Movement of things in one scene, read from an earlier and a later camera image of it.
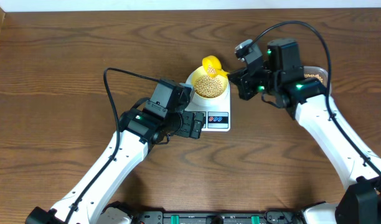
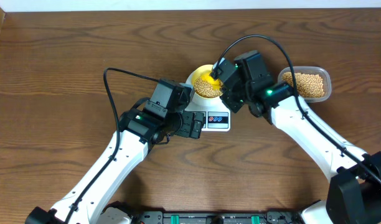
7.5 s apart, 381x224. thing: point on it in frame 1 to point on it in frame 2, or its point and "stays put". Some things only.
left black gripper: x=187 y=118 stays put
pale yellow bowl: x=206 y=87 stays put
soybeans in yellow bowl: x=208 y=86 stays put
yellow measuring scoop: x=213 y=66 to x=215 y=84
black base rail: x=268 y=217 stays put
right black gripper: x=242 y=83 to x=226 y=98
